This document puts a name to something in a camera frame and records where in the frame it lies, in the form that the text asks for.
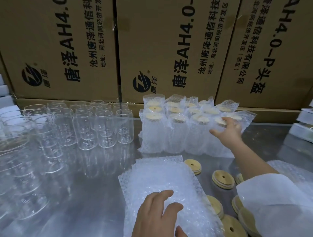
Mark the person's left hand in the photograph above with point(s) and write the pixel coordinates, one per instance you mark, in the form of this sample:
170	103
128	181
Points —
151	217

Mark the group of clear glass jars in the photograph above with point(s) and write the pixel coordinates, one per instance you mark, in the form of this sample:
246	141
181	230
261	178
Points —
61	136

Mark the group of bubble-wrapped jars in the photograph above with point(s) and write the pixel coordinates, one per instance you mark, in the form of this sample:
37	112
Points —
171	127

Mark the bubble-wrapped glass jar with lid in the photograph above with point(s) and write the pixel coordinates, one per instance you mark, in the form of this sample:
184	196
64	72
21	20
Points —
244	117

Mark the plain brown cardboard box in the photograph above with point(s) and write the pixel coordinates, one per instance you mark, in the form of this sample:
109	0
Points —
273	114
36	102

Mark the person's left thumb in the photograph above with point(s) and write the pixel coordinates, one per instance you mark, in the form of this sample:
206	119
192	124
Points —
181	232

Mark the stack of bubble wrap bags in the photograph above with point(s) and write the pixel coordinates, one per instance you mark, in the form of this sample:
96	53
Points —
156	178

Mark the heap of loose bubble wrap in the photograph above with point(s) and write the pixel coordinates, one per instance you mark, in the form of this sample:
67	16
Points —
293	173

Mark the large printed cardboard box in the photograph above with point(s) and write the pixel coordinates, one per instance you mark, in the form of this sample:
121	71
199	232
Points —
171	48
273	56
56	48

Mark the person's right forearm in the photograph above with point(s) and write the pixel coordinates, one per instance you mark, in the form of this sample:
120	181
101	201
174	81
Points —
254	175

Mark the white flat box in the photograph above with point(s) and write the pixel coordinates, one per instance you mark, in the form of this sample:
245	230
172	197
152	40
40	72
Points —
304	131
307	114

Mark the person's right thumb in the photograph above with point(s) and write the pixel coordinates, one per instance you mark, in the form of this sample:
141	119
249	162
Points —
215	133

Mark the person's left middle finger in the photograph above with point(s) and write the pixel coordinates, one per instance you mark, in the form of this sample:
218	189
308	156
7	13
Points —
162	195

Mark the pile of round bamboo lids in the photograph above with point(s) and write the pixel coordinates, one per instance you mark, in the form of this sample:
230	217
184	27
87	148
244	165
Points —
221	179

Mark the person's right hand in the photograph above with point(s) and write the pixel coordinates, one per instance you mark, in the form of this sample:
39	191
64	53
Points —
228	135

